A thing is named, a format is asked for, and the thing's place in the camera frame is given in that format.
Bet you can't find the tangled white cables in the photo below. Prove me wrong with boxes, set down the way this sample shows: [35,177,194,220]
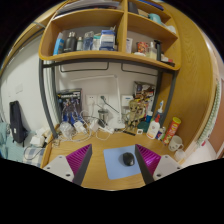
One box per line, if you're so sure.
[53,109,116,143]

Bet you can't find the colourful figure poster box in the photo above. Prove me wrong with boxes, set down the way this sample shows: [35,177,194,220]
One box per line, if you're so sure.
[133,81,157,114]

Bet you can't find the dark blue model kit box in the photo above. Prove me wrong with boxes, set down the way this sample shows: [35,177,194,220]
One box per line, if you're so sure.
[56,88,83,126]

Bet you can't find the hanging dotted cloth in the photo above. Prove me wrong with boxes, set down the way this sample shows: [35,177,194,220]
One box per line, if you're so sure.
[196,96,223,148]

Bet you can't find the white wall box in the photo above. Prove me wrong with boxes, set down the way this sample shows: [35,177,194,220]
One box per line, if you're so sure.
[120,94,134,108]

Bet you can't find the white lotion pump bottle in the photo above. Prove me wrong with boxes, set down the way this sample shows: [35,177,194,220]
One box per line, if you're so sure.
[146,99,165,140]

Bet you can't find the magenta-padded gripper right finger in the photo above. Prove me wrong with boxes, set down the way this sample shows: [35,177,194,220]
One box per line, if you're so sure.
[134,143,184,185]

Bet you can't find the brown tree figure model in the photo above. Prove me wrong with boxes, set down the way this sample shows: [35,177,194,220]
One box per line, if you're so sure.
[124,98,147,132]

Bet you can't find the wooden shelf unit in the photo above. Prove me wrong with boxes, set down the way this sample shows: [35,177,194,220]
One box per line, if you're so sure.
[38,0,183,72]

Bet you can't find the metal cup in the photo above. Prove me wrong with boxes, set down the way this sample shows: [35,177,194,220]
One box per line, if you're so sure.
[97,108,109,124]

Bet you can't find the white mug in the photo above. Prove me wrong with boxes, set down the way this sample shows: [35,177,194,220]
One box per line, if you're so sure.
[167,134,185,153]

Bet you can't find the white power strip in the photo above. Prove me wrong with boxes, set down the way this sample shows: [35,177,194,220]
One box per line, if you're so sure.
[96,123,115,135]

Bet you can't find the red chips can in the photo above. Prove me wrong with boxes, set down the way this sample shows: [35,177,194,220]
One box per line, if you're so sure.
[162,116,182,145]

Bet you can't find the white tissue packs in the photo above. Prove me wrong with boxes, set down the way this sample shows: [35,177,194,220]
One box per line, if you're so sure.
[29,125,54,148]

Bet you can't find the white wall socket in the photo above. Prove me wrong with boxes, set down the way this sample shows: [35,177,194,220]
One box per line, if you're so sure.
[85,94,98,107]
[97,94,110,106]

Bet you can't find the black ruler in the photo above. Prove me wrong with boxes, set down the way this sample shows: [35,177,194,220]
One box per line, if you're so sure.
[122,129,137,137]

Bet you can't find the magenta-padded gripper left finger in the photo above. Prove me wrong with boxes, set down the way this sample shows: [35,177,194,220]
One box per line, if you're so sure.
[43,143,93,187]

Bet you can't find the small blue white bottle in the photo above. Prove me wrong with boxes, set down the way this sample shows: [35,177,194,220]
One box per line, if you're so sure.
[156,126,167,141]

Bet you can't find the clear domed plastic cup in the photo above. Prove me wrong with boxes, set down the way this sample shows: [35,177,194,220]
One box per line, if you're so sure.
[59,121,74,139]

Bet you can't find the light blue mouse pad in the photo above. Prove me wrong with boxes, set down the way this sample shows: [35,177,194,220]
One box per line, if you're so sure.
[102,144,148,181]

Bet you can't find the white power adapter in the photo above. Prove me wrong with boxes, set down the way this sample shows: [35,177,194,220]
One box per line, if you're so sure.
[89,119,100,133]

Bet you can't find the blue checked bedding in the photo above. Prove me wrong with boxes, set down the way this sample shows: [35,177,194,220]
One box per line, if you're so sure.
[0,121,46,168]

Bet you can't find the teal container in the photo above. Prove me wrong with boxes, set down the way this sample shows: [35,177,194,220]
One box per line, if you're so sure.
[137,120,151,134]

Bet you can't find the grey metal shelf frame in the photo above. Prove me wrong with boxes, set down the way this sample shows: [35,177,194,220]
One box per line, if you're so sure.
[38,59,178,139]

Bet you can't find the black plugged cable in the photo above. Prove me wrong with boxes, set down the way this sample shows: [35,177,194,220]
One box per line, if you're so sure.
[100,95,120,114]

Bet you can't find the white cube charger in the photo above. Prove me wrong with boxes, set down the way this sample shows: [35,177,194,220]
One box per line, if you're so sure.
[73,120,88,134]

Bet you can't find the black computer mouse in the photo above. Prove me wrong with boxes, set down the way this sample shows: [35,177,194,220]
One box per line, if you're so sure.
[121,151,136,167]

